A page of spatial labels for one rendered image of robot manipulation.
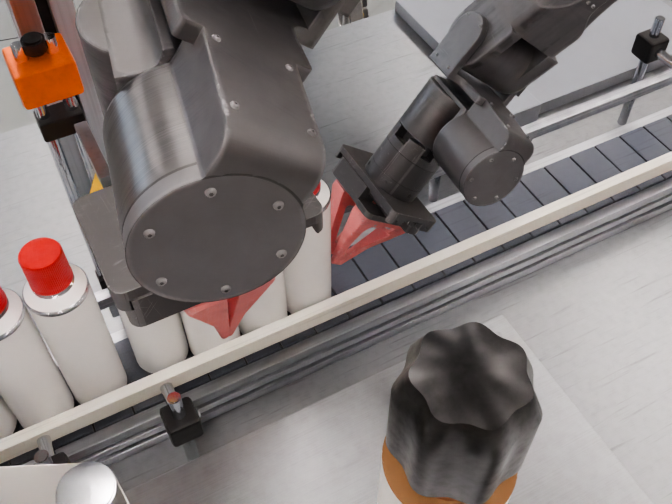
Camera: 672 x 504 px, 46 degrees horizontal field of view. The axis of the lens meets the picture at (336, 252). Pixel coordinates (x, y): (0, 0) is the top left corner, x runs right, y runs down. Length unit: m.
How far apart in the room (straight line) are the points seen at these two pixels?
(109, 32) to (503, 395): 0.27
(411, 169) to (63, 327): 0.33
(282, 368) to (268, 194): 0.58
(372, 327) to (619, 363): 0.26
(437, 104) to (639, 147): 0.39
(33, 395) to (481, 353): 0.42
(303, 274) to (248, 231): 0.50
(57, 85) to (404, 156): 0.30
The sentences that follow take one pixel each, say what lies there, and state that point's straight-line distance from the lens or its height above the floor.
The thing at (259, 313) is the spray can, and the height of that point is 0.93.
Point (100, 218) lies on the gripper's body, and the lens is 0.38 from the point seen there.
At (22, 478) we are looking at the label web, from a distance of 0.59.
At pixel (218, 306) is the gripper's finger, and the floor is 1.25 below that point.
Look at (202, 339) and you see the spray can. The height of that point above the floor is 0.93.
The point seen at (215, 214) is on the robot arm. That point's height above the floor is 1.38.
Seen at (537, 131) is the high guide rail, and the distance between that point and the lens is 0.91.
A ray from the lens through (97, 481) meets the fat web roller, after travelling 0.55.
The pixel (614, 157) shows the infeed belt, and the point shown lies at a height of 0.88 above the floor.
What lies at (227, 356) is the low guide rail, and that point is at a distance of 0.76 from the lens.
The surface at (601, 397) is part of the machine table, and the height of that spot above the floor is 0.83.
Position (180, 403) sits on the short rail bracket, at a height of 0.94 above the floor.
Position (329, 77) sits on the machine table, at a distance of 1.16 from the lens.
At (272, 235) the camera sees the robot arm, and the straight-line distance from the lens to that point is 0.25.
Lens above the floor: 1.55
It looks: 51 degrees down
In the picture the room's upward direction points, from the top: straight up
